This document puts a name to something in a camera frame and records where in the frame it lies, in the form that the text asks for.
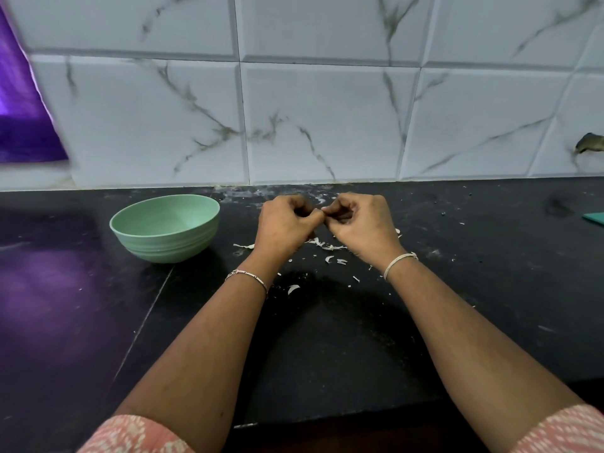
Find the person's left hand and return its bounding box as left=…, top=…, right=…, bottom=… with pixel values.
left=252, top=194, right=327, bottom=270

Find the person's right hand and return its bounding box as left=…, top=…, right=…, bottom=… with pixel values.
left=322, top=192, right=409, bottom=274

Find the mint green bowl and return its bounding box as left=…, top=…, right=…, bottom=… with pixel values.
left=108, top=193, right=222, bottom=265

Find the person's right forearm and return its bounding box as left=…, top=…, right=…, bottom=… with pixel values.
left=387, top=257, right=586, bottom=447

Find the person's left forearm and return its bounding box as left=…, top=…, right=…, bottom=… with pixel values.
left=113, top=261, right=279, bottom=447

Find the pile of white garlic peels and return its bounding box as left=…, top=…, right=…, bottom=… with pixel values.
left=304, top=226, right=404, bottom=284

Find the pink patterned left sleeve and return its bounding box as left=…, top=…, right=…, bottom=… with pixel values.
left=75, top=414, right=198, bottom=453

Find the pink patterned sleeve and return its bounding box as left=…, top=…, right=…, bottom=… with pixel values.
left=75, top=414, right=198, bottom=453
left=510, top=403, right=604, bottom=453

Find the pink patterned right sleeve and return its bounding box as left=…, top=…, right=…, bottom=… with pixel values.
left=510, top=403, right=604, bottom=453

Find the purple cloth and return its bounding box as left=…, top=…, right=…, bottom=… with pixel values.
left=0, top=0, right=70, bottom=165

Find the silver right wrist bracelet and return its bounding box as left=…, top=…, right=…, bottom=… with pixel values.
left=382, top=250, right=420, bottom=282

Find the silver wrist bracelet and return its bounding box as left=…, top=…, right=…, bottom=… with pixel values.
left=382, top=250, right=420, bottom=282
left=225, top=267, right=270, bottom=293

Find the silver left wrist bracelet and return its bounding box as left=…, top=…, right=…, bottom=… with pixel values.
left=225, top=267, right=270, bottom=293

